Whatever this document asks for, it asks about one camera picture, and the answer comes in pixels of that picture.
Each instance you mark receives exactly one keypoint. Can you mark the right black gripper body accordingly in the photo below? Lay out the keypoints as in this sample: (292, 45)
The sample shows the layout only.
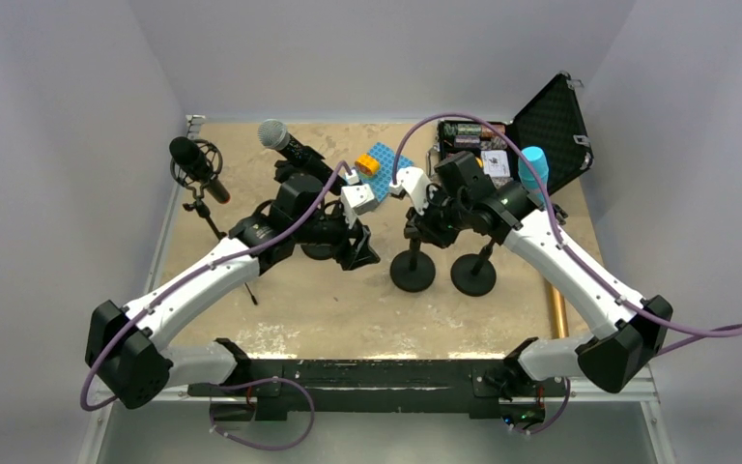
(442, 218)

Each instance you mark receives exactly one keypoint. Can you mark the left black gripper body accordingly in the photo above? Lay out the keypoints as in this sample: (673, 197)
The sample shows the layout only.
(331, 230)

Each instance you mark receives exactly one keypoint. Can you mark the black round-base mic stand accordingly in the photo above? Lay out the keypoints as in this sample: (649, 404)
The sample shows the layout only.
(412, 270)

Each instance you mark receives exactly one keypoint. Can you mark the blue handheld microphone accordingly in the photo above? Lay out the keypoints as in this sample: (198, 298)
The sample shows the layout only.
(534, 175)

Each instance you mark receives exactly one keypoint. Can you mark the gold handheld microphone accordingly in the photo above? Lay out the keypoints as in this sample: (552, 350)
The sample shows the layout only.
(558, 310)

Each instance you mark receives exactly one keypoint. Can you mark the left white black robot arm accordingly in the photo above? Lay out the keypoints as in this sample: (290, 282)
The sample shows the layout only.
(128, 346)

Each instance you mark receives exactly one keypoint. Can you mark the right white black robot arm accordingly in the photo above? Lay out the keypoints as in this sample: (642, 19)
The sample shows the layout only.
(623, 336)

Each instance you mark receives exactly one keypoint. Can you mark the black stand behind left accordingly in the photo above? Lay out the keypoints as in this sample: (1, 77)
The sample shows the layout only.
(313, 246)

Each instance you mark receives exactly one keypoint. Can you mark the black silver-grille microphone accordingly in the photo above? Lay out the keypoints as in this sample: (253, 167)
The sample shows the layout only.
(298, 158)

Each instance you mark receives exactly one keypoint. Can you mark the black condenser microphone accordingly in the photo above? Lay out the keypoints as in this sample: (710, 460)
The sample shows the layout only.
(194, 158)

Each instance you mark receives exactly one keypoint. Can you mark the blue studded baseplate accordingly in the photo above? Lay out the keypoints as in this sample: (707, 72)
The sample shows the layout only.
(385, 156)

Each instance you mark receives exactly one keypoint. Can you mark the white card deck box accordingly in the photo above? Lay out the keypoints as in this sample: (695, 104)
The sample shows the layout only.
(495, 163)

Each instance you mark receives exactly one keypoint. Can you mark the orange yellow toy brick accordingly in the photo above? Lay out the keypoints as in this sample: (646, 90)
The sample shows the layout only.
(367, 165)

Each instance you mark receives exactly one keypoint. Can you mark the black poker chip case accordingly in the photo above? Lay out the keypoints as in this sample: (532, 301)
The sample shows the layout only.
(552, 121)

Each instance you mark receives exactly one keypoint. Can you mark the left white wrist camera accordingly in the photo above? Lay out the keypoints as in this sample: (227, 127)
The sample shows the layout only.
(356, 198)

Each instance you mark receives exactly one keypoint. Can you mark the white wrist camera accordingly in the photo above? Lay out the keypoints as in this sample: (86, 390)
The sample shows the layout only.
(356, 198)
(412, 182)

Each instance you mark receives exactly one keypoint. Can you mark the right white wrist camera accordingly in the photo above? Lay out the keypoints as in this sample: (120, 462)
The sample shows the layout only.
(412, 182)

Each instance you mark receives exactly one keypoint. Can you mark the black stand with shock mount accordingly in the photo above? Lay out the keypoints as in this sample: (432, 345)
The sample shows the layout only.
(474, 275)

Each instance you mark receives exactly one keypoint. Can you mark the black tripod shock-mount stand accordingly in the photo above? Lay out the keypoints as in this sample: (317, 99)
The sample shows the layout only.
(198, 204)

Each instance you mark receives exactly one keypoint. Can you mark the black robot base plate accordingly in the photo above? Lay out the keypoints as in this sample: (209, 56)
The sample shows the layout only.
(477, 388)

